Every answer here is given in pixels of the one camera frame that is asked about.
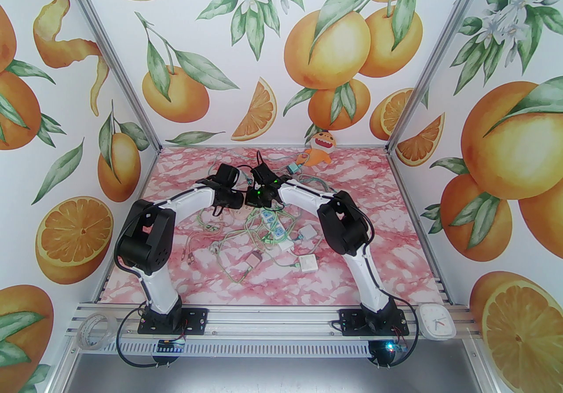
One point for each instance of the small blue circuit board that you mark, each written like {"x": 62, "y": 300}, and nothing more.
{"x": 171, "y": 345}

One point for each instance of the aluminium mounting rail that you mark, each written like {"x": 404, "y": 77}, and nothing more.
{"x": 272, "y": 321}

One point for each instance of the white square clock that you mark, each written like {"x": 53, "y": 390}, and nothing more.
{"x": 435, "y": 321}

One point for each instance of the grey pink square adapter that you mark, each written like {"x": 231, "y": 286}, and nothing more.
{"x": 251, "y": 260}

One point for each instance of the clear tape roll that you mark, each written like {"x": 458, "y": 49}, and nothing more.
{"x": 83, "y": 332}

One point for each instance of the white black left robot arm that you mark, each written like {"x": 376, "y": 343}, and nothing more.
{"x": 160, "y": 290}

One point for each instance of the aluminium frame post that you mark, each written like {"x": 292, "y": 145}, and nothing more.
{"x": 112, "y": 52}
{"x": 438, "y": 52}

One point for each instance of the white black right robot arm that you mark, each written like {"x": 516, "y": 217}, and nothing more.
{"x": 303, "y": 195}

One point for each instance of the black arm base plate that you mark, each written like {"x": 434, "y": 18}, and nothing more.
{"x": 352, "y": 322}
{"x": 198, "y": 321}

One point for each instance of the white power strip blue sockets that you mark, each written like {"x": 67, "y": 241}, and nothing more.
{"x": 277, "y": 231}

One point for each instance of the white square adapter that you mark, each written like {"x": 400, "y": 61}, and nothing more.
{"x": 308, "y": 232}
{"x": 307, "y": 263}

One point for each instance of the orange plush toy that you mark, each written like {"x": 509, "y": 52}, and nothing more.
{"x": 319, "y": 147}

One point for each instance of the teal green plug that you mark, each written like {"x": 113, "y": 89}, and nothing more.
{"x": 293, "y": 169}

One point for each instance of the black controller with LED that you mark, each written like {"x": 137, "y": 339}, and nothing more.
{"x": 380, "y": 354}

